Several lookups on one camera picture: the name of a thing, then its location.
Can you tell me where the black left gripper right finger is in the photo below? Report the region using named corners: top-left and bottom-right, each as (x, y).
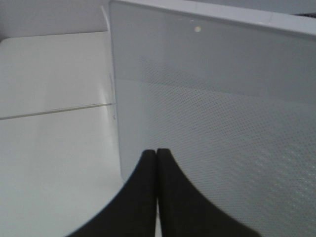
top-left (157, 149), bottom-right (259, 237)

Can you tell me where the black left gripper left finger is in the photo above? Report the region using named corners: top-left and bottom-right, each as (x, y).
top-left (69, 150), bottom-right (157, 237)

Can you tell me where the white microwave door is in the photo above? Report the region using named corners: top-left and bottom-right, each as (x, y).
top-left (109, 0), bottom-right (316, 237)

